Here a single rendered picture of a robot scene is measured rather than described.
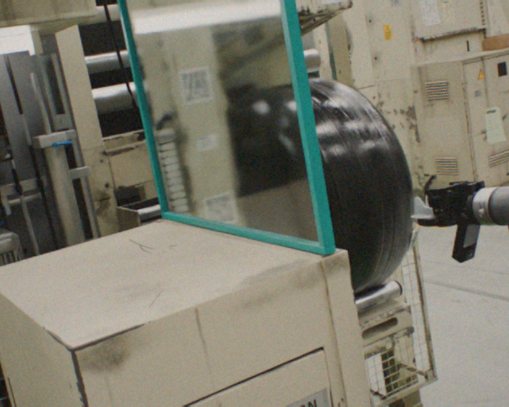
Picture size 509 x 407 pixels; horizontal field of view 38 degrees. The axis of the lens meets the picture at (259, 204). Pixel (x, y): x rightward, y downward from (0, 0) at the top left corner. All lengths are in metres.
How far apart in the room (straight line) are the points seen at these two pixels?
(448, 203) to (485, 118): 4.97
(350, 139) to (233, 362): 0.86
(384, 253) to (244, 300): 0.87
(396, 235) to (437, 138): 4.81
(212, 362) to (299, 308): 0.14
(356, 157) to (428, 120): 4.91
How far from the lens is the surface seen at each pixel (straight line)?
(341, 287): 1.04
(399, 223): 1.77
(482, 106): 6.47
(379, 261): 1.79
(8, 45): 1.64
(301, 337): 1.01
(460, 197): 1.54
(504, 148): 6.69
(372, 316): 1.91
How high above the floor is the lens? 1.55
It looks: 11 degrees down
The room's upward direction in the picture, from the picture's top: 10 degrees counter-clockwise
